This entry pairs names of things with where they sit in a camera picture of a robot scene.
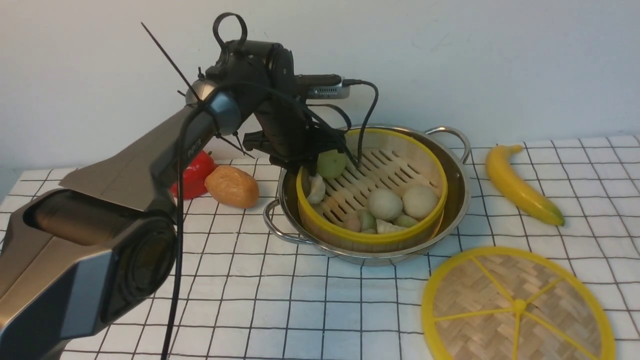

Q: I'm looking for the brown toy potato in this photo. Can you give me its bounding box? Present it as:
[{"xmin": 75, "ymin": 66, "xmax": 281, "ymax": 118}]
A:
[{"xmin": 204, "ymin": 165, "xmax": 259, "ymax": 209}]

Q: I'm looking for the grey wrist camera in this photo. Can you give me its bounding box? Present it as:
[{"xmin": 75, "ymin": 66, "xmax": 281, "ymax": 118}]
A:
[{"xmin": 295, "ymin": 74, "xmax": 351, "ymax": 101}]

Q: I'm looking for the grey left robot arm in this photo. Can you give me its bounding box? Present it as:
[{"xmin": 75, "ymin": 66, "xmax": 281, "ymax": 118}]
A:
[{"xmin": 0, "ymin": 39, "xmax": 345, "ymax": 360}]

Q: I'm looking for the cream toy dumpling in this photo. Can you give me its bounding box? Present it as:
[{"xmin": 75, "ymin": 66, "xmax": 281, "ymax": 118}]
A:
[{"xmin": 375, "ymin": 219, "xmax": 408, "ymax": 235}]

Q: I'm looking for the stainless steel pot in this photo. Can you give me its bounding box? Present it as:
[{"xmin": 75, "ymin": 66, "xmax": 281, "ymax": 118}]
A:
[{"xmin": 262, "ymin": 124, "xmax": 471, "ymax": 266}]

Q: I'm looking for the white toy dumpling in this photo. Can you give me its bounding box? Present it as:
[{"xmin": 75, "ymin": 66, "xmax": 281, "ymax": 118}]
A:
[{"xmin": 306, "ymin": 173, "xmax": 326, "ymax": 205}]

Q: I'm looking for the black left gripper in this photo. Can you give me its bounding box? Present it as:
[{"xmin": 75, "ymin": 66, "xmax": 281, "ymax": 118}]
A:
[{"xmin": 206, "ymin": 39, "xmax": 349, "ymax": 166}]

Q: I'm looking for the beige toy bun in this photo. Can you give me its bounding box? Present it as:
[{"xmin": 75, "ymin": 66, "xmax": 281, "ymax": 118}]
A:
[{"xmin": 402, "ymin": 184, "xmax": 440, "ymax": 220}]

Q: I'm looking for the yellow bamboo steamer basket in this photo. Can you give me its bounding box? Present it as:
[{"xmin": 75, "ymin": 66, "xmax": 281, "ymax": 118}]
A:
[{"xmin": 295, "ymin": 127, "xmax": 449, "ymax": 253}]

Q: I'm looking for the yellow woven steamer lid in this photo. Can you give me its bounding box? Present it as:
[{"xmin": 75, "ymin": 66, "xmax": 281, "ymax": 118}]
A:
[{"xmin": 421, "ymin": 246, "xmax": 617, "ymax": 360}]

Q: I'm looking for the white checkered tablecloth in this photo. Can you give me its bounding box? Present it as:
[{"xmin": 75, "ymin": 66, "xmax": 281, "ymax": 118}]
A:
[{"xmin": 0, "ymin": 135, "xmax": 640, "ymax": 360}]

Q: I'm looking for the pale green toy dumpling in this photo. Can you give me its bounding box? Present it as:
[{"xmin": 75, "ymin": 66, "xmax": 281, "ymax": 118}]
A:
[{"xmin": 392, "ymin": 213, "xmax": 419, "ymax": 228}]

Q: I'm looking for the pink toy dumpling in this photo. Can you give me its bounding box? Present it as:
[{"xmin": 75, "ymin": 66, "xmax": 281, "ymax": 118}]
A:
[{"xmin": 343, "ymin": 212, "xmax": 361, "ymax": 233}]

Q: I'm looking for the green toy bun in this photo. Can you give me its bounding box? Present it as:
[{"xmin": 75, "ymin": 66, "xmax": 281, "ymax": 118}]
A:
[{"xmin": 316, "ymin": 149, "xmax": 348, "ymax": 180}]

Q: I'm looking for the red toy bell pepper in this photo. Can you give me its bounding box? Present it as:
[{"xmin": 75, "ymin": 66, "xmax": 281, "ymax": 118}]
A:
[{"xmin": 183, "ymin": 150, "xmax": 218, "ymax": 200}]

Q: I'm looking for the white toy bun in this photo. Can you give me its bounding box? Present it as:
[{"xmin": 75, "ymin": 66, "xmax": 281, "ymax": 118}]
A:
[{"xmin": 367, "ymin": 188, "xmax": 403, "ymax": 221}]

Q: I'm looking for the yellow toy banana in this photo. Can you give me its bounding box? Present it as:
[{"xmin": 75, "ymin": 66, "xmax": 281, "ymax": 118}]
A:
[{"xmin": 485, "ymin": 145, "xmax": 565, "ymax": 227}]

